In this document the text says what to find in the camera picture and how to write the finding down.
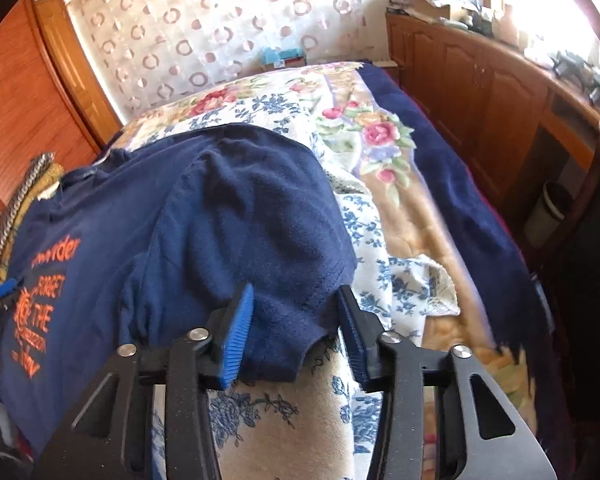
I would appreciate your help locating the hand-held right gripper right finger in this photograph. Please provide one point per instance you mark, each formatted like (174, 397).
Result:
(352, 341)

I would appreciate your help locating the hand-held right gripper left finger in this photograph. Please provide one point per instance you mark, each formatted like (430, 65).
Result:
(240, 331)

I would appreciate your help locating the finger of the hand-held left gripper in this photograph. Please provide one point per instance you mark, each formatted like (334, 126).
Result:
(5, 290)

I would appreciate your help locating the navy t-shirt with orange print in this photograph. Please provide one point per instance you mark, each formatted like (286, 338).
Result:
(230, 210)

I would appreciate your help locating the navy blanket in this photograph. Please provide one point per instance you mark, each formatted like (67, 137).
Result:
(450, 175)

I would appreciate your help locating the rose floral blanket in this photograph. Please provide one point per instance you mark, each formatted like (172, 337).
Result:
(380, 135)

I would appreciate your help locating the white trash bin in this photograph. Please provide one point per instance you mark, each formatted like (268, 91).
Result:
(545, 215)

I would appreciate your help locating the blue box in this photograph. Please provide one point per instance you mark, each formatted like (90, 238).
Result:
(280, 57)

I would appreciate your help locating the wooden cabinet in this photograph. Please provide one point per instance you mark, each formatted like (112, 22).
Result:
(470, 85)

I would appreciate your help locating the circle patterned sheer curtain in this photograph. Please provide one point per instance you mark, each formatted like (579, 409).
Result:
(205, 25)

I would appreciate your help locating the pile of papers and boxes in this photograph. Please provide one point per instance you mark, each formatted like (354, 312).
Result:
(430, 5)

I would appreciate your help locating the dark metal clutter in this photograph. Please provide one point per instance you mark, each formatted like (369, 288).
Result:
(580, 72)

